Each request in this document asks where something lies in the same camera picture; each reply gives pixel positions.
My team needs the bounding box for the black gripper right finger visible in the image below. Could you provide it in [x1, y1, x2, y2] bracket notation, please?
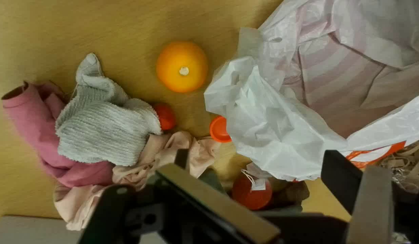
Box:
[320, 149, 396, 244]

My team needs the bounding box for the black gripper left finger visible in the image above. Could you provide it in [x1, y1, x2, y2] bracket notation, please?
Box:
[155, 162, 282, 244]

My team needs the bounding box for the round orange plush toy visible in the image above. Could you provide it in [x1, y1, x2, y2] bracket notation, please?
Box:
[155, 39, 210, 94]

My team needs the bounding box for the clear bag of rubber bands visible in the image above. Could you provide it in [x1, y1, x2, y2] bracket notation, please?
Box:
[380, 139, 419, 193]

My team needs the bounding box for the white plastic carrier bag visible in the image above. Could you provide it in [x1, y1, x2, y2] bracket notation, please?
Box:
[202, 0, 419, 181]

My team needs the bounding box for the orange plastic cap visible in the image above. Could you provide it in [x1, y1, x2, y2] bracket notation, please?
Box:
[208, 115, 233, 144]

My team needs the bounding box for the peach cloth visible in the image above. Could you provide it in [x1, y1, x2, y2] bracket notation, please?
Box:
[52, 130, 221, 233]

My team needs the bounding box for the small red-orange round object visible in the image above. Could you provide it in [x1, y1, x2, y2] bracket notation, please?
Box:
[152, 101, 178, 132]

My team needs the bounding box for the grey knitted towel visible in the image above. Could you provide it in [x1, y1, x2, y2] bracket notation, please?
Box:
[54, 51, 164, 168]

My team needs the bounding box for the white plastic storage bin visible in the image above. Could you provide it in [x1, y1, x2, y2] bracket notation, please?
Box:
[0, 214, 102, 244]

